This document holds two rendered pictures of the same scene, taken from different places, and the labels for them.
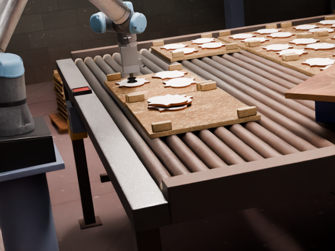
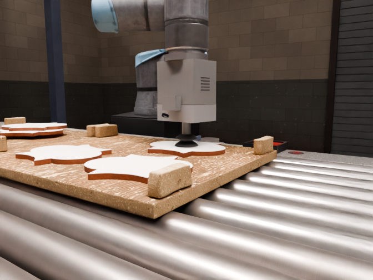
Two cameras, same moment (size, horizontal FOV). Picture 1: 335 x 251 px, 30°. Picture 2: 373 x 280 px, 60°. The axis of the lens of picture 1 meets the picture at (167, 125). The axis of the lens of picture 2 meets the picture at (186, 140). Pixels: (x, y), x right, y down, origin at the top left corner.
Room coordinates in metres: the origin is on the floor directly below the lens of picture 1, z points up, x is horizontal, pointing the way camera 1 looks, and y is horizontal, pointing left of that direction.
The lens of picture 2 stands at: (2.87, -0.27, 1.04)
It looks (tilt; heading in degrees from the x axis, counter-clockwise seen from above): 8 degrees down; 137
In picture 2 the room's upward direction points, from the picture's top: straight up
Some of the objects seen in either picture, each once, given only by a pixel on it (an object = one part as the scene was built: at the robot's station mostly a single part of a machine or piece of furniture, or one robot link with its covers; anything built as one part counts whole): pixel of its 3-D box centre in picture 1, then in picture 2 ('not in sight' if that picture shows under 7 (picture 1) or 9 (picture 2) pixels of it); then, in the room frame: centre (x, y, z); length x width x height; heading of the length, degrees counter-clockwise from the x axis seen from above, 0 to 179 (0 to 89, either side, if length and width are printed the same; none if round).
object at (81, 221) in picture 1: (79, 151); not in sight; (3.20, 0.49, 0.43); 0.12 x 0.12 x 0.85; 13
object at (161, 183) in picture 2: (175, 67); (171, 179); (2.61, -0.06, 0.95); 0.06 x 0.02 x 0.03; 104
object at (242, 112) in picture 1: (247, 111); not in sight; (1.83, -0.24, 0.95); 0.06 x 0.02 x 0.03; 102
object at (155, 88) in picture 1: (156, 85); (126, 157); (2.39, 0.02, 0.93); 0.41 x 0.35 x 0.02; 14
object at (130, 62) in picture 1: (132, 56); (181, 87); (2.44, 0.11, 1.05); 0.10 x 0.09 x 0.16; 97
